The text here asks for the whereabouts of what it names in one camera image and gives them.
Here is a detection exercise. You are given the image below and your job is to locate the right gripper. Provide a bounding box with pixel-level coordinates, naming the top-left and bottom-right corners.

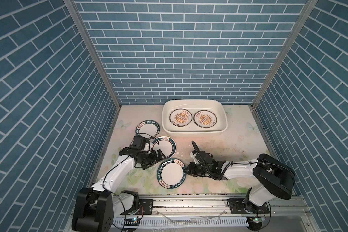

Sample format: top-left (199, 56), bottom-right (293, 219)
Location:
top-left (181, 161), bottom-right (211, 177)

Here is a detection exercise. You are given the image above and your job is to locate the green red rim plate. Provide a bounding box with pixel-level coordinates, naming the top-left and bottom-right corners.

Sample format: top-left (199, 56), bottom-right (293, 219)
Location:
top-left (153, 136), bottom-right (177, 159)

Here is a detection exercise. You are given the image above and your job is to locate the small green rim plate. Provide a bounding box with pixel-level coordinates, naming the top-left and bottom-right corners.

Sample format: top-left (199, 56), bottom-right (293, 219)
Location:
top-left (135, 120), bottom-right (160, 139)

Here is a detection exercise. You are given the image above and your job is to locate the orange sunburst plate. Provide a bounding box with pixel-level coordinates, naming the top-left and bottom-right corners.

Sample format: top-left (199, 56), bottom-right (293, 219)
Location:
top-left (194, 110), bottom-right (217, 128)
top-left (169, 109), bottom-right (192, 127)

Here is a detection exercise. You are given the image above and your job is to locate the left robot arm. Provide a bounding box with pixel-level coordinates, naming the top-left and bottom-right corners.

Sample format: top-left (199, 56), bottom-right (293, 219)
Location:
top-left (72, 147), bottom-right (166, 232)

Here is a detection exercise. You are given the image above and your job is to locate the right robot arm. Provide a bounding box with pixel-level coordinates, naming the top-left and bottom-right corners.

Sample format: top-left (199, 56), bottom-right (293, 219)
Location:
top-left (184, 150), bottom-right (295, 213)

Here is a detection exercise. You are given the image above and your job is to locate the white plastic bin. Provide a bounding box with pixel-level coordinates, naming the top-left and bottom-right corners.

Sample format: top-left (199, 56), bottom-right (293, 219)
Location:
top-left (161, 99), bottom-right (228, 137)

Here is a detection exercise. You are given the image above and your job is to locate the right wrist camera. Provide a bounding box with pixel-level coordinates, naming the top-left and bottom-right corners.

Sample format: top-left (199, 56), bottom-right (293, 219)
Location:
top-left (190, 141), bottom-right (206, 164)

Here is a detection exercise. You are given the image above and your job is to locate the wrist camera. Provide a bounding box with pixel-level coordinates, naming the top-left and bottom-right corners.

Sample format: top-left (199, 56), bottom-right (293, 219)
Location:
top-left (190, 141), bottom-right (206, 164)
top-left (130, 135), bottom-right (151, 152)

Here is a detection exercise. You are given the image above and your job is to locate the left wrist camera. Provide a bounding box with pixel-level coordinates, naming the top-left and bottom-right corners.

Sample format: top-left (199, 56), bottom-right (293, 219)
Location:
top-left (130, 135), bottom-right (151, 152)

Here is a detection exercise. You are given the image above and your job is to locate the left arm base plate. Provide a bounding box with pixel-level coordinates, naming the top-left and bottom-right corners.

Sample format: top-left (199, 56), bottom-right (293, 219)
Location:
top-left (113, 198), bottom-right (154, 217)

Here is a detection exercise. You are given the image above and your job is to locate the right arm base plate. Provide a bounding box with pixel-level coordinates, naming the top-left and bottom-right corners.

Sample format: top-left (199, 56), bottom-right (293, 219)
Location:
top-left (227, 198), bottom-right (270, 215)

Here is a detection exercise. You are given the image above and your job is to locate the white slotted cable duct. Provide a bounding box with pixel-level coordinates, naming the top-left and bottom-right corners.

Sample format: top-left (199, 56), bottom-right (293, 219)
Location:
top-left (114, 216), bottom-right (249, 229)

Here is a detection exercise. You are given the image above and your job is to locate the aluminium rail frame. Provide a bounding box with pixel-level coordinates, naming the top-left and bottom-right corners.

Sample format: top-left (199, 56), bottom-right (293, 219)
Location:
top-left (65, 193), bottom-right (320, 232)

